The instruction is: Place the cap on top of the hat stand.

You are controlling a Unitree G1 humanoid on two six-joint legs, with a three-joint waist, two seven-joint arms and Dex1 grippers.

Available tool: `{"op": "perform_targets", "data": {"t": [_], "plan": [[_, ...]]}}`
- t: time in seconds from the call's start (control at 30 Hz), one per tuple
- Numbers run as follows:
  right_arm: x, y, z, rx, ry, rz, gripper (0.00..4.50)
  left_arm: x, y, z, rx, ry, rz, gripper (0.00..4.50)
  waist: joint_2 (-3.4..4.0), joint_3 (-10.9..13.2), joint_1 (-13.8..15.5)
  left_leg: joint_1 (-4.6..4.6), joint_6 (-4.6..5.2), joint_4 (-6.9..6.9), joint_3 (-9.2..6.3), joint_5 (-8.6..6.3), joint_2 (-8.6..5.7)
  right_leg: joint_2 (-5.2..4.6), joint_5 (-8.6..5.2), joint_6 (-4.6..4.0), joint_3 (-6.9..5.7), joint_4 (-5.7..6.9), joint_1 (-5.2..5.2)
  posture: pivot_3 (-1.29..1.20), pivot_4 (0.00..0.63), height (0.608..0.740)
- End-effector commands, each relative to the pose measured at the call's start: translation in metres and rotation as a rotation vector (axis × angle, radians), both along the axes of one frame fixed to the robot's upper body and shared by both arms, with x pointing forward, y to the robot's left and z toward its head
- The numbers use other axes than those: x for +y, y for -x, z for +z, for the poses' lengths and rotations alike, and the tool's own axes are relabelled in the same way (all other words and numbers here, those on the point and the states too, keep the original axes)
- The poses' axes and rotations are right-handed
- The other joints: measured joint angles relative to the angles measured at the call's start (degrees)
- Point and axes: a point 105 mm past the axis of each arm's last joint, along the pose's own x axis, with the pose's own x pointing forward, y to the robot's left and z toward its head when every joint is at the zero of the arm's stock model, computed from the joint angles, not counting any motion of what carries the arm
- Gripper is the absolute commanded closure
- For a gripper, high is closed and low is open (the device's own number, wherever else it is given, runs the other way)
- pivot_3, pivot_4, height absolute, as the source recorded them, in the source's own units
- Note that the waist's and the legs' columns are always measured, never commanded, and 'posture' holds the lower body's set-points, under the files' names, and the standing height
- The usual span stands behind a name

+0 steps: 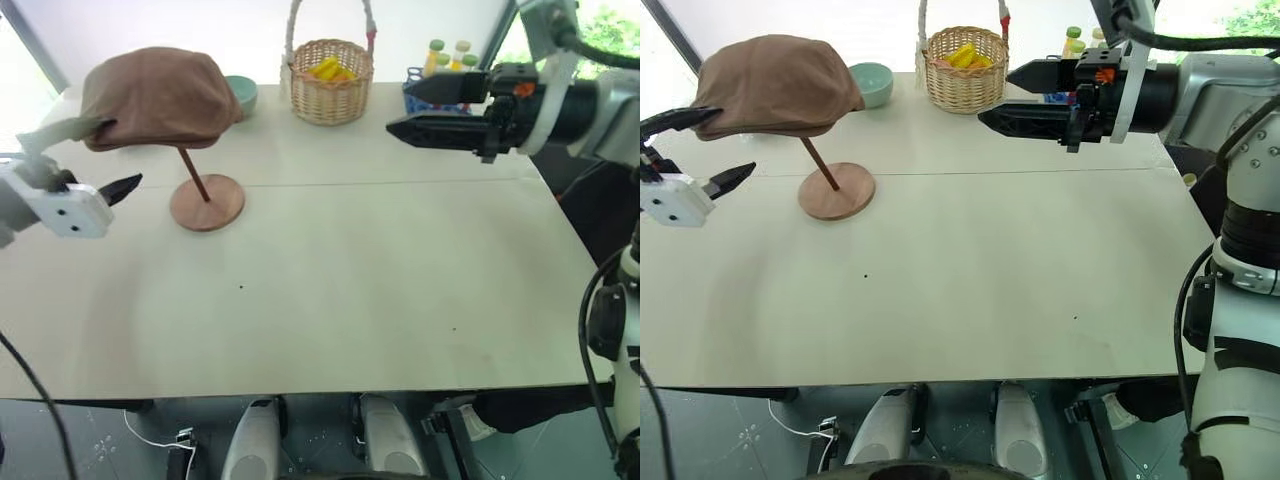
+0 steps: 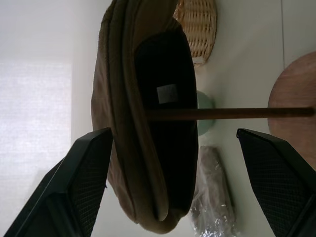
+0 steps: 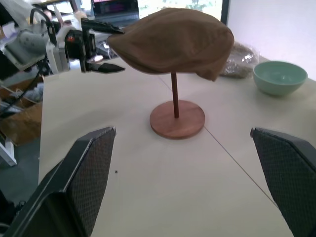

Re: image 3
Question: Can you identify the brown flat cap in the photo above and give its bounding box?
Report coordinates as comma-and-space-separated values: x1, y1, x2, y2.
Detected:
106, 7, 235, 82

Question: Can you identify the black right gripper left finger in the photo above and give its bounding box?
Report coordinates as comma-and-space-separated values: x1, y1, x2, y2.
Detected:
0, 126, 117, 237

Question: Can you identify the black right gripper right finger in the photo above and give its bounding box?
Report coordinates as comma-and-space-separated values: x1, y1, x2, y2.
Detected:
250, 127, 316, 237

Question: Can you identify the dark laptop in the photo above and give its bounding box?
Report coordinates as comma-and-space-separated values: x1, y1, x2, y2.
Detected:
90, 0, 140, 28

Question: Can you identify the wooden hat stand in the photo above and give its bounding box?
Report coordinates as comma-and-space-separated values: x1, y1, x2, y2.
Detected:
150, 71, 206, 138

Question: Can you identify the brown cardboard box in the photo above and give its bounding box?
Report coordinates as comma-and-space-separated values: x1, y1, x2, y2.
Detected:
0, 76, 44, 147

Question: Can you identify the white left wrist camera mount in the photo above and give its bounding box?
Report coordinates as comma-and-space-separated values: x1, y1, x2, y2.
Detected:
45, 24, 75, 74

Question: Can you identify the clear plastic bag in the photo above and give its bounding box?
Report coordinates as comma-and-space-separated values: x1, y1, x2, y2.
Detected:
219, 41, 260, 79

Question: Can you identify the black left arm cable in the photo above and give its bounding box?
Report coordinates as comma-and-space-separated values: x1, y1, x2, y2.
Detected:
30, 8, 55, 46

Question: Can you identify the black monitor frame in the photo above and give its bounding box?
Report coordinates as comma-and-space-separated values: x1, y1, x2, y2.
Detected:
220, 0, 230, 25

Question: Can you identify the white table leg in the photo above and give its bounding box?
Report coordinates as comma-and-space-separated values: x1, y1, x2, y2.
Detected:
0, 134, 17, 167

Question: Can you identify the mint green bowl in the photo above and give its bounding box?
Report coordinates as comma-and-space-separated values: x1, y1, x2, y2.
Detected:
253, 61, 308, 96

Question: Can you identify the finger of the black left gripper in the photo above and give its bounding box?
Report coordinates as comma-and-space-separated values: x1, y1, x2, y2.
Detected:
81, 18, 125, 35
86, 63, 126, 74

